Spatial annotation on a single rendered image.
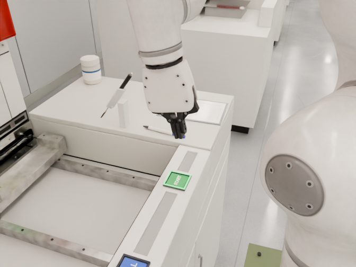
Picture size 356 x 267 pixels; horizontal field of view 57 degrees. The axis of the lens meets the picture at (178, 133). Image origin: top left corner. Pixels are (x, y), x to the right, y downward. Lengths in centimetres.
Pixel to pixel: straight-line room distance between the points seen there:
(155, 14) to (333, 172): 40
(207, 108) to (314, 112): 78
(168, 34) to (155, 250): 41
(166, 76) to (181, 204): 29
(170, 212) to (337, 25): 52
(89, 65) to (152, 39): 70
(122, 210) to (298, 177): 69
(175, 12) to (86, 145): 62
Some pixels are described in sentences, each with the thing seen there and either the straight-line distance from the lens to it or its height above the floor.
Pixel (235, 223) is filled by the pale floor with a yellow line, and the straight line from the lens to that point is 202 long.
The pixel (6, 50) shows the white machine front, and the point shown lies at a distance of 110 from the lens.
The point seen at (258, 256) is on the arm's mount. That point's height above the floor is 91.
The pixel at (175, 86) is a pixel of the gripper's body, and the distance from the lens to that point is 64.
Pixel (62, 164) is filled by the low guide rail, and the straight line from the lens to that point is 111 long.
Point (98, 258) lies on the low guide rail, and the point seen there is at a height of 85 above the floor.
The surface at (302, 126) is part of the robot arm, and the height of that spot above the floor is 133.
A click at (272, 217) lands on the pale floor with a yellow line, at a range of 210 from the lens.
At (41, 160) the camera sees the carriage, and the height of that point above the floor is 88.
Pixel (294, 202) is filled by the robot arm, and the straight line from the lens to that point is 34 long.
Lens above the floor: 150
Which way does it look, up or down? 33 degrees down
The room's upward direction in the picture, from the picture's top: straight up
